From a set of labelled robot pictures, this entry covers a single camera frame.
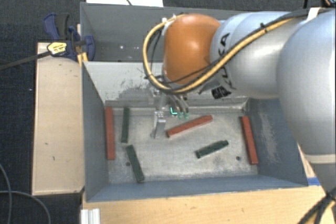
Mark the red-brown flat block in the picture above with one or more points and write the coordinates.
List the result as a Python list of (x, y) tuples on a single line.
[(189, 126), (249, 140), (110, 133)]

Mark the grey metal bin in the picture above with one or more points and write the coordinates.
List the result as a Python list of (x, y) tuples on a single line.
[(183, 165)]

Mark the dark green flat block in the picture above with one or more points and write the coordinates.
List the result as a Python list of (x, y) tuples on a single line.
[(125, 125), (135, 164), (212, 149)]

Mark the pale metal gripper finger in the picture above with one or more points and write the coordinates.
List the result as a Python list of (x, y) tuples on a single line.
[(155, 126), (160, 129)]

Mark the pale wood board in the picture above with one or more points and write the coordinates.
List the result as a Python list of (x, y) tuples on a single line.
[(57, 126)]

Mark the black cylinder on white bracket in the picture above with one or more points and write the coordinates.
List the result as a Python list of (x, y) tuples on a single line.
[(221, 92)]

